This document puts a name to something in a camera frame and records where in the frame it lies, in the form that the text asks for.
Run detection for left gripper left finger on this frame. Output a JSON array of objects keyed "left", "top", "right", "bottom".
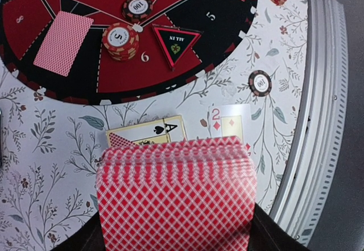
[{"left": 58, "top": 215, "right": 106, "bottom": 251}]

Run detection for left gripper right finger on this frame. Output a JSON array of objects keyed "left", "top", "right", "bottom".
[{"left": 247, "top": 204, "right": 309, "bottom": 251}]

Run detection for red backed card deck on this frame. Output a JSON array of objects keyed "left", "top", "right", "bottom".
[{"left": 96, "top": 136, "right": 257, "bottom": 250}]

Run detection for two of diamonds card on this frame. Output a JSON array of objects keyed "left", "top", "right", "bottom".
[{"left": 208, "top": 104, "right": 252, "bottom": 155}]

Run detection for black brown chip stack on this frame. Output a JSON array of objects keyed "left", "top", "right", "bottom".
[{"left": 248, "top": 70, "right": 272, "bottom": 97}]

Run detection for dealt red backed card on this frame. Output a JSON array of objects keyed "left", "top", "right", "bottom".
[{"left": 33, "top": 11, "right": 93, "bottom": 77}]

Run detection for red chips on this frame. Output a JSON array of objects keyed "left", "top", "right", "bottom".
[{"left": 102, "top": 22, "right": 139, "bottom": 61}]

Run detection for black chips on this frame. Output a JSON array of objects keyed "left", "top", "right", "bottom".
[{"left": 121, "top": 0, "right": 153, "bottom": 23}]

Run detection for floral table cloth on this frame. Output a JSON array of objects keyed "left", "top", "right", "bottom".
[{"left": 1, "top": 0, "right": 299, "bottom": 250}]

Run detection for card box with ace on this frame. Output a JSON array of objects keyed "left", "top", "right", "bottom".
[{"left": 106, "top": 115, "right": 187, "bottom": 147}]

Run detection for triangular all in marker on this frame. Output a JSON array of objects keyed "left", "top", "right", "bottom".
[{"left": 152, "top": 24, "right": 203, "bottom": 71}]

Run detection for round red black poker mat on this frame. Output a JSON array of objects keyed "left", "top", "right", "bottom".
[{"left": 1, "top": 0, "right": 258, "bottom": 105}]

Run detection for front aluminium rail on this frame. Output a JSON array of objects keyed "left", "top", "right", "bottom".
[{"left": 259, "top": 0, "right": 363, "bottom": 250}]

